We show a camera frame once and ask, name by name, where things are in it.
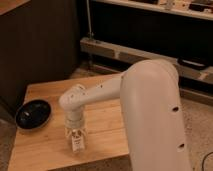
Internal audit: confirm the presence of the grey metal beam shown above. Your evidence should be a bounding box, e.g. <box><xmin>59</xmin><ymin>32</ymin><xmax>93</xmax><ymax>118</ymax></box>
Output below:
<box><xmin>80</xmin><ymin>37</ymin><xmax>213</xmax><ymax>84</ymax></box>

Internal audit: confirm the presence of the small clear labelled bottle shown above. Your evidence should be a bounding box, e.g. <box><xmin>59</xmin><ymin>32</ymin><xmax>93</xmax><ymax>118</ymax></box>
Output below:
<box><xmin>71</xmin><ymin>129</ymin><xmax>85</xmax><ymax>152</ymax></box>

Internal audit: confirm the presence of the dark wooden cabinet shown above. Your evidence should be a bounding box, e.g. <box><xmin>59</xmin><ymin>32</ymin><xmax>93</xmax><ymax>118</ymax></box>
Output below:
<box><xmin>0</xmin><ymin>0</ymin><xmax>79</xmax><ymax>116</ymax></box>

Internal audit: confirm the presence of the light wooden table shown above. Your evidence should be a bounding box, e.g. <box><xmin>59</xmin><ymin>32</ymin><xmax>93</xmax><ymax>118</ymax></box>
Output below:
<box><xmin>8</xmin><ymin>75</ymin><xmax>128</xmax><ymax>171</ymax></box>

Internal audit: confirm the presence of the black ceramic bowl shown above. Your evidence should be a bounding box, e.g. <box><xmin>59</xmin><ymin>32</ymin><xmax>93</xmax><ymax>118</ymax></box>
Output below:
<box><xmin>15</xmin><ymin>99</ymin><xmax>51</xmax><ymax>130</ymax></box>

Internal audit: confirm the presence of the thin metal pole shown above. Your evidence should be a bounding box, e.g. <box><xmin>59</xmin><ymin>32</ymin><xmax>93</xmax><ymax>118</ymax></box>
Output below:
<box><xmin>86</xmin><ymin>0</ymin><xmax>94</xmax><ymax>39</ymax></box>

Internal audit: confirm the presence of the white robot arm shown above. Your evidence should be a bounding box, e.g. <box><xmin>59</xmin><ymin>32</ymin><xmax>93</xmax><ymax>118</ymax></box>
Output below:
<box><xmin>59</xmin><ymin>59</ymin><xmax>192</xmax><ymax>171</ymax></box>

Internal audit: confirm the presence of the cluttered background shelf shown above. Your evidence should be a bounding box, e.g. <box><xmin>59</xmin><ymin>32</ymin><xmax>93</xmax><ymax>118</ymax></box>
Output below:
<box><xmin>93</xmin><ymin>0</ymin><xmax>213</xmax><ymax>21</ymax></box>

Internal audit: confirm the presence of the black floor cable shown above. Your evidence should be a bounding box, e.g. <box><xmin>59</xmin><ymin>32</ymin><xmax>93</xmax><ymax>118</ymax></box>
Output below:
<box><xmin>200</xmin><ymin>150</ymin><xmax>213</xmax><ymax>171</ymax></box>

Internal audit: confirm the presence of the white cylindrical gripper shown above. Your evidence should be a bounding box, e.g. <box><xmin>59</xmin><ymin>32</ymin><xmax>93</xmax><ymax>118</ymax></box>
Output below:
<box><xmin>65</xmin><ymin>112</ymin><xmax>87</xmax><ymax>140</ymax></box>

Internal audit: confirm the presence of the black handle on beam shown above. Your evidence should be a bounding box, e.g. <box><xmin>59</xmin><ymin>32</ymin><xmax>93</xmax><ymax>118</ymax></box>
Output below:
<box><xmin>177</xmin><ymin>58</ymin><xmax>209</xmax><ymax>70</ymax></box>

